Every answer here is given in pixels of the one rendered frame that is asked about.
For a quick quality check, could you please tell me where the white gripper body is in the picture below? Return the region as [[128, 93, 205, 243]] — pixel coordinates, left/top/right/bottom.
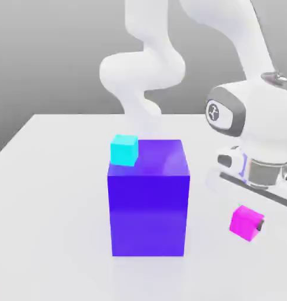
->
[[204, 167, 287, 220]]

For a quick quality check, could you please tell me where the small magenta cube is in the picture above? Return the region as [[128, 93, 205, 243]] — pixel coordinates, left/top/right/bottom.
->
[[229, 204, 265, 243]]

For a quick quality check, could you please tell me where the small cyan cube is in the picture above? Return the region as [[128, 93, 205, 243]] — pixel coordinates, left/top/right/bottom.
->
[[110, 134, 139, 168]]

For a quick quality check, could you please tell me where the large purple box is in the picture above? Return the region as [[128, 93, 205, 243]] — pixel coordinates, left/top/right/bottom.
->
[[107, 139, 191, 257]]

